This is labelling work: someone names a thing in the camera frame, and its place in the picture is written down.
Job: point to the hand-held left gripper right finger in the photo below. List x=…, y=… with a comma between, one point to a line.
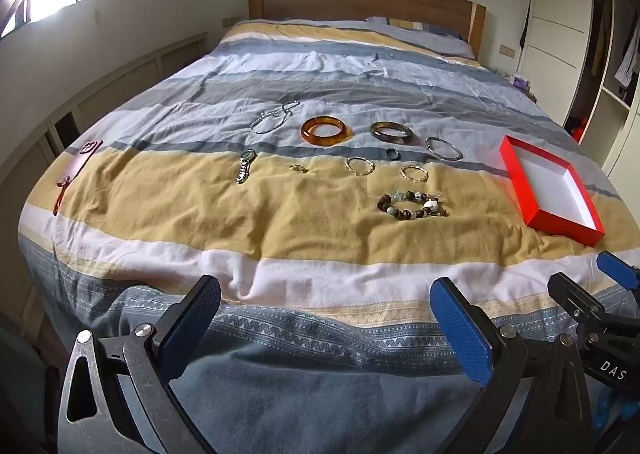
x=460, y=334

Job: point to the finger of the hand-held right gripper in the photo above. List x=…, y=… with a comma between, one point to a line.
x=622, y=271
x=575, y=301

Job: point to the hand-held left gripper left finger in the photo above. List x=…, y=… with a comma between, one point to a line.
x=192, y=319

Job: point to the red box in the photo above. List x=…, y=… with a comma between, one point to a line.
x=545, y=184

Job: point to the silver bangle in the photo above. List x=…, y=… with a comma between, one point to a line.
x=429, y=144

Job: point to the person's right hand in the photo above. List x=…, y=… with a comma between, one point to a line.
x=620, y=411

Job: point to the red item in wardrobe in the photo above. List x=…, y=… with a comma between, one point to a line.
x=579, y=129

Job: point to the silver wristwatch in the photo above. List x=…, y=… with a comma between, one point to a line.
x=245, y=166

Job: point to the hanging striped shirt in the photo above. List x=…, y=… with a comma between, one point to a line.
x=629, y=63

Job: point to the dark brown bangle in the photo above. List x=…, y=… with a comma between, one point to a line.
x=380, y=136

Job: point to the purple tissue box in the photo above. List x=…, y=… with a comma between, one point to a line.
x=521, y=82

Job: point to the amber bangle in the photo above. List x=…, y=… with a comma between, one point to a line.
x=307, y=134

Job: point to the white wardrobe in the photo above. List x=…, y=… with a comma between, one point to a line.
x=555, y=8

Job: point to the striped pillow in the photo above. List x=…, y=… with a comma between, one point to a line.
x=440, y=41

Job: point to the low white wall cabinet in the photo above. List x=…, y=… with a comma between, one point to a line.
x=100, y=83

